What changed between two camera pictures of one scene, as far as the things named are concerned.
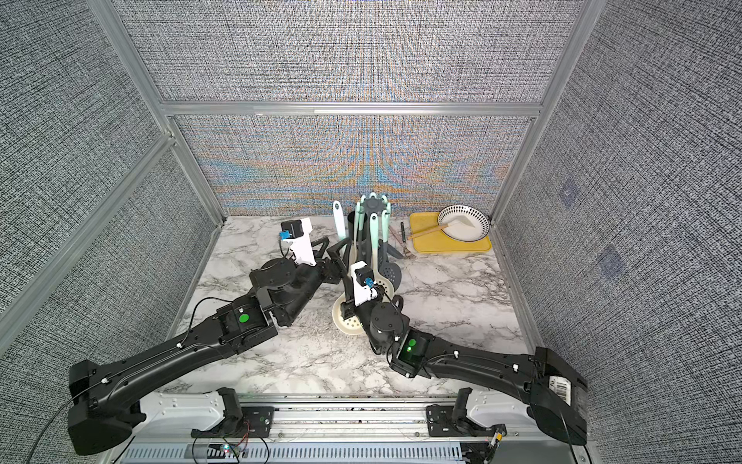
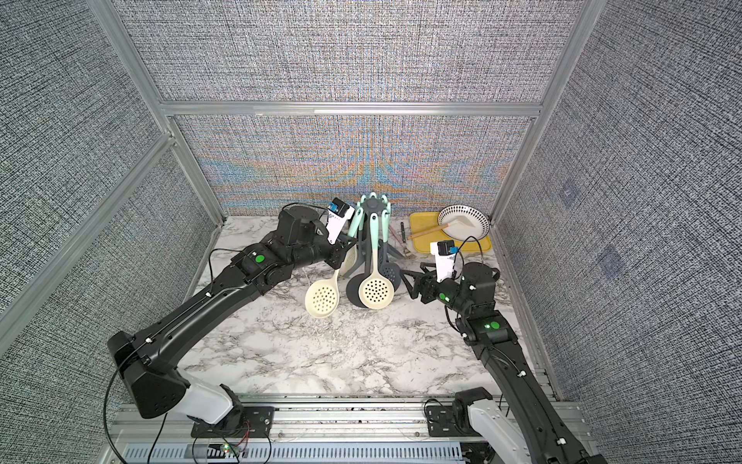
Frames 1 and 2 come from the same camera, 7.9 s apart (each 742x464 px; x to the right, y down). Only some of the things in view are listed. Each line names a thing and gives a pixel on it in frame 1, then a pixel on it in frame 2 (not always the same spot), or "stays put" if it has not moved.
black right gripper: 354,309 to 424,282
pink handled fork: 406,250 stays put
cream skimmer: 383,283 stays put
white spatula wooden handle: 456,222 stays put
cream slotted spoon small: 349,326 to 323,298
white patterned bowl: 466,223 stays put
